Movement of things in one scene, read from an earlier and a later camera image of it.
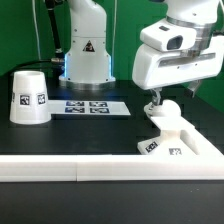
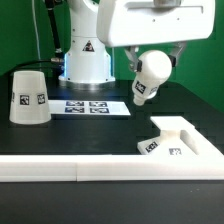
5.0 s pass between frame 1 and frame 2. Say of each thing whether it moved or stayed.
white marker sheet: stayed
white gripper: moved
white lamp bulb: moved
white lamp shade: stayed
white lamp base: stayed
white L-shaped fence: stayed
